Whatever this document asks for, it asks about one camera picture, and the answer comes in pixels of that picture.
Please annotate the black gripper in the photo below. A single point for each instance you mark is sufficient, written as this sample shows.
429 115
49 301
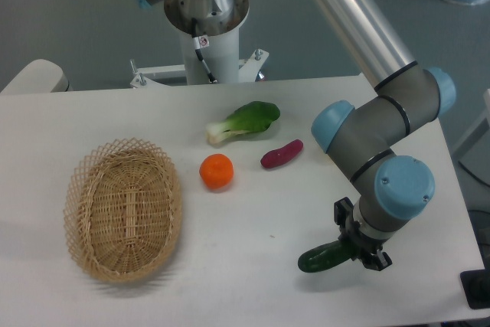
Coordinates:
358 239

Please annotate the dark green cucumber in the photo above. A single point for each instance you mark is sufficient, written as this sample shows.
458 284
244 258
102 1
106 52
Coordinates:
321 258

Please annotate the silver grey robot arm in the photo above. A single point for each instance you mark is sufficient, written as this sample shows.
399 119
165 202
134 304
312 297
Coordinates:
393 189

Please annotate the black device at table edge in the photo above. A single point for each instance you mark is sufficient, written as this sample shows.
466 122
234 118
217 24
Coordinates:
475 284

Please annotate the purple sweet potato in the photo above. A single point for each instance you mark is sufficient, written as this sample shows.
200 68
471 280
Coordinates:
283 155

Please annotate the orange tangerine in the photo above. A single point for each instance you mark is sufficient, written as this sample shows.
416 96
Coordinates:
216 171

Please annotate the green bok choy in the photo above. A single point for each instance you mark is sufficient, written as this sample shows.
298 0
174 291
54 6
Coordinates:
254 117

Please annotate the woven wicker basket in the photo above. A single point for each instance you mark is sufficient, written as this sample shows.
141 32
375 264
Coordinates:
123 211

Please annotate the white chair backrest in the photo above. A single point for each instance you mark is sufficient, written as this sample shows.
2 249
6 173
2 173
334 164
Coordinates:
39 76

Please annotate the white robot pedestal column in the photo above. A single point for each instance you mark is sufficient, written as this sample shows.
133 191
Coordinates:
208 32

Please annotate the white metal base frame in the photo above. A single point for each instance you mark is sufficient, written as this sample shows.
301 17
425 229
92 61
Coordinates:
250 70

